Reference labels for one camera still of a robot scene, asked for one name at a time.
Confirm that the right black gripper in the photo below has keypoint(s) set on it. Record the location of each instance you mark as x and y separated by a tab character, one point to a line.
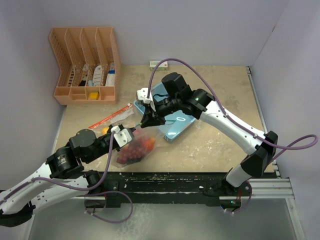
150	118

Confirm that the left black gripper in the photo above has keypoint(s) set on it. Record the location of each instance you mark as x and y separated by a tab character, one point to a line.
118	149

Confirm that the yellow lemon toy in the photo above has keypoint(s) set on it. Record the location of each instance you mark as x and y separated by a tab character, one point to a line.
104	130

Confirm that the red grapes toy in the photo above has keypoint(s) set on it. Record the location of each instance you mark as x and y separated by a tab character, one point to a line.
130	155

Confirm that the clear zip top bag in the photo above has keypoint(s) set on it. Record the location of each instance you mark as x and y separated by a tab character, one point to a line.
115	118

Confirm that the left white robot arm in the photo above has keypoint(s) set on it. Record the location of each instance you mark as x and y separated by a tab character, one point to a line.
62	175

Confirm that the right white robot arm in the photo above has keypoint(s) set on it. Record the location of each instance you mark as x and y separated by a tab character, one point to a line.
203	106

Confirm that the blue plastic basket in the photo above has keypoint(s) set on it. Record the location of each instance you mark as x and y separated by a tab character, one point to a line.
176	122

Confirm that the yellow sponge block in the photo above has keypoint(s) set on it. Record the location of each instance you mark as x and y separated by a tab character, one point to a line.
94	96

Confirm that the small green white box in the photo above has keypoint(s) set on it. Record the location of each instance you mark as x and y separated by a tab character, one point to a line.
161	65

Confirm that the white blue tube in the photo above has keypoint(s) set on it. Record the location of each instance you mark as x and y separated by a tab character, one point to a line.
111	76

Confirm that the white patterned pouch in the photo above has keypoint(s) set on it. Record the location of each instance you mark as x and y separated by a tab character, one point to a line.
97	77

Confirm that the black white card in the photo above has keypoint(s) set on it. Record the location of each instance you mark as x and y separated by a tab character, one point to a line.
84	77

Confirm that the orange desk organizer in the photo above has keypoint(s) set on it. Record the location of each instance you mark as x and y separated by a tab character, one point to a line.
89	64

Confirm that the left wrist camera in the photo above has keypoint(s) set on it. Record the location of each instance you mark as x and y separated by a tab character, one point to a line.
122	135

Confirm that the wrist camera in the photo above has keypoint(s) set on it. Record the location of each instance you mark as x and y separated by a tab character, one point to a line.
144	97
122	135

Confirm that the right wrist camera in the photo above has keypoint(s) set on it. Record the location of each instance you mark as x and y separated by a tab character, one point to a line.
144	97

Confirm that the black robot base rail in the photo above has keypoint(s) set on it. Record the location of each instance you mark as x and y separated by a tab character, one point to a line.
205	188

